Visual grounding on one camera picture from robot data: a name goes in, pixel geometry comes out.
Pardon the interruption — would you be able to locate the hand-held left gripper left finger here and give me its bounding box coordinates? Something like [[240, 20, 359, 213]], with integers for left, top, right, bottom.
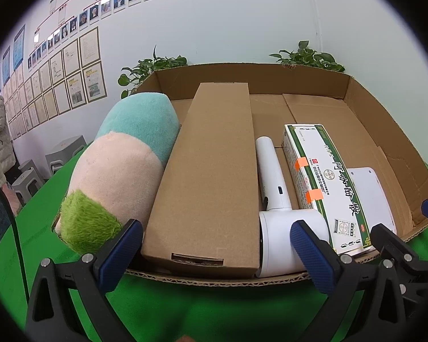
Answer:
[[25, 219, 144, 342]]

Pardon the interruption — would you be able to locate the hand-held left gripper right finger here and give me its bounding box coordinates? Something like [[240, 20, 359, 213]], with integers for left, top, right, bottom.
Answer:
[[290, 220, 404, 342]]

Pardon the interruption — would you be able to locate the white electronic device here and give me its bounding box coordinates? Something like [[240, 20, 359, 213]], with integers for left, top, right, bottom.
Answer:
[[346, 167, 396, 236]]

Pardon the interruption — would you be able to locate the green and white medicine box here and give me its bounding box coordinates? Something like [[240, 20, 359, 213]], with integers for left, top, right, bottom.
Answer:
[[282, 124, 373, 255]]

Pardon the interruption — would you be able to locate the teal pink green plush toy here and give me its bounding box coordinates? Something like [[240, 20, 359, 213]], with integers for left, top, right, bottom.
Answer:
[[55, 92, 181, 255]]

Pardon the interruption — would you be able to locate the white hair dryer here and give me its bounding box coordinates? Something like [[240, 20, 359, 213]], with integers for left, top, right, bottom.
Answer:
[[255, 136, 330, 278]]

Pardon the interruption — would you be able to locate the long brown cardboard box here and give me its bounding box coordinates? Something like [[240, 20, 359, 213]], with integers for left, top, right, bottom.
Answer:
[[141, 82, 261, 279]]

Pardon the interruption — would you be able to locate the large cardboard tray box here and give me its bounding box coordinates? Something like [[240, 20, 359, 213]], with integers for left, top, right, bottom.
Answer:
[[52, 62, 428, 287]]

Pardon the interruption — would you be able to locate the green tablecloth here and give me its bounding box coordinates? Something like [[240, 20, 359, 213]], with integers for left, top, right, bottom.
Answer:
[[0, 153, 428, 342]]

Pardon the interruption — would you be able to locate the grey plastic stool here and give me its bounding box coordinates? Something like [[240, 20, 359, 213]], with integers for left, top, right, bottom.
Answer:
[[11, 176, 45, 207], [18, 160, 45, 189], [45, 135, 88, 175]]

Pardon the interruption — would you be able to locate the potted plant with long leaf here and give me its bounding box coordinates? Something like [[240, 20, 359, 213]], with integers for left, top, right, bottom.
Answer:
[[118, 44, 189, 99]]

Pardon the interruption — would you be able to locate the bushy potted plant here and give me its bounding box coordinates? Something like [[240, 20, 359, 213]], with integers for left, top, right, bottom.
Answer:
[[269, 40, 346, 73]]

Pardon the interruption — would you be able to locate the black cable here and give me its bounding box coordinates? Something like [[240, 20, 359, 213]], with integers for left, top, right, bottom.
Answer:
[[0, 169, 31, 303]]

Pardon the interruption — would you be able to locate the wall of framed certificates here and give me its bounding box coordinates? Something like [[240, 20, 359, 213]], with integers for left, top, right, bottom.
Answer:
[[0, 27, 108, 139]]

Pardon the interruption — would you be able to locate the small blue wall poster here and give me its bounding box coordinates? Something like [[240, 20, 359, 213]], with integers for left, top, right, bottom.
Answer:
[[2, 46, 11, 84]]

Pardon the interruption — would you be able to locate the large blue wall poster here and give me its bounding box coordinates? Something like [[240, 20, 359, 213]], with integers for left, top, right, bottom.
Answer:
[[13, 25, 25, 71]]

